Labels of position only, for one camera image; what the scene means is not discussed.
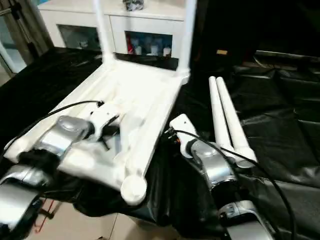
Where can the white plastic table top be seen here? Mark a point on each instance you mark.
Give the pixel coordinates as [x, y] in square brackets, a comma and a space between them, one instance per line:
[140, 100]

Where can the white plastic table leg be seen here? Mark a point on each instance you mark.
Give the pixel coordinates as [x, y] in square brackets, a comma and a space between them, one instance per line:
[187, 37]
[232, 117]
[103, 30]
[218, 112]

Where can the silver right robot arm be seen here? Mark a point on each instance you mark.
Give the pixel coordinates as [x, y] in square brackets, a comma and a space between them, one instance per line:
[217, 170]

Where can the black mat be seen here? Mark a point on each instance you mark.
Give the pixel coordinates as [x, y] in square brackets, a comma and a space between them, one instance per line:
[275, 125]

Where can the white glass door cabinet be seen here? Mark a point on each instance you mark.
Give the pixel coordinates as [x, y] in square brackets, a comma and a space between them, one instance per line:
[150, 22]

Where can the blue white patterned jar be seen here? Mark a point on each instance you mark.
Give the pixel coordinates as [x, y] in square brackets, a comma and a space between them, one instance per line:
[133, 5]

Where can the metal framed glass door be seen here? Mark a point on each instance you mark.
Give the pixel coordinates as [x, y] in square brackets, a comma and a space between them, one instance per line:
[15, 35]

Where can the long dark rod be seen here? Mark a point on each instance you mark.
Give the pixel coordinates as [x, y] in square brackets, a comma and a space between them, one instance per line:
[287, 55]

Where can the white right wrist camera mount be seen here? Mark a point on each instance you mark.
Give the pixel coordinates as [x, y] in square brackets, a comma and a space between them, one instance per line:
[183, 127]

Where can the black metal table frame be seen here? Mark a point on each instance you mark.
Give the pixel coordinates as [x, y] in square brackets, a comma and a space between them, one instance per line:
[50, 210]

